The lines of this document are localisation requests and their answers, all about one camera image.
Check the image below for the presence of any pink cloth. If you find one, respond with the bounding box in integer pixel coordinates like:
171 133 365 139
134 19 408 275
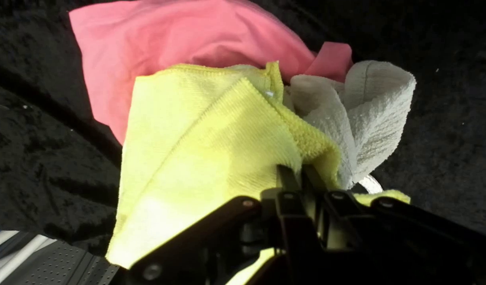
69 0 351 139

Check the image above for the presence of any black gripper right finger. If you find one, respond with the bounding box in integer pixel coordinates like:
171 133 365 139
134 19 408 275
300 166 327 201

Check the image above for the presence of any yellow microfiber cloth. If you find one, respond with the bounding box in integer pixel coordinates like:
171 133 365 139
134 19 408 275
104 60 413 285

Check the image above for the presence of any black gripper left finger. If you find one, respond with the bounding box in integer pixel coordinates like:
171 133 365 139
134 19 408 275
277 164 302 202

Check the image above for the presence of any white terry towel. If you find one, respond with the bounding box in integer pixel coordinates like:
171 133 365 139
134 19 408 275
286 60 416 190

